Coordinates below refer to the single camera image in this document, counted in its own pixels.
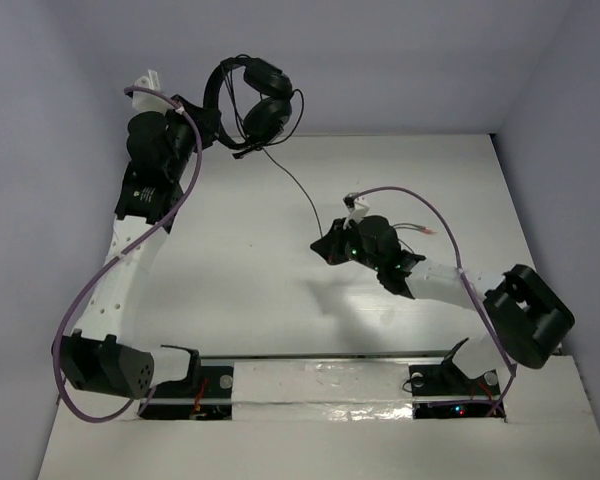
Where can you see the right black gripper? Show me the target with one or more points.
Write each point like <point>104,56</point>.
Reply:
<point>330,246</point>

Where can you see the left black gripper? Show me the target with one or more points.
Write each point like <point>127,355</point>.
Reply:
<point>200,120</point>

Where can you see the black headphones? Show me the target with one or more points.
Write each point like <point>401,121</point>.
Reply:
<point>266,120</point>

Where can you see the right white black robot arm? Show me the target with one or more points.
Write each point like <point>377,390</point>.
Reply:
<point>524,318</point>

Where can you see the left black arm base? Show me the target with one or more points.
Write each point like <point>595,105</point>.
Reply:
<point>209,400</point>

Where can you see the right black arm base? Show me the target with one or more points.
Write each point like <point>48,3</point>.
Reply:
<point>437,397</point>

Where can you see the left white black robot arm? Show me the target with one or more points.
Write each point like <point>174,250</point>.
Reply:
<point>99,354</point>

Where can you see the silver tape covered panel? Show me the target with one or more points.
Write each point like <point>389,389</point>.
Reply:
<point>337,391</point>

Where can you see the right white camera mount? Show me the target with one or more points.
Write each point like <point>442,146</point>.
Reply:
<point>357,207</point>

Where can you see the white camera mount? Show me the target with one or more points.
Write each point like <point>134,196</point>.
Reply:
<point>147,95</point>
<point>357,207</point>

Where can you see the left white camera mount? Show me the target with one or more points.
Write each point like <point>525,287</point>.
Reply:
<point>147,95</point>

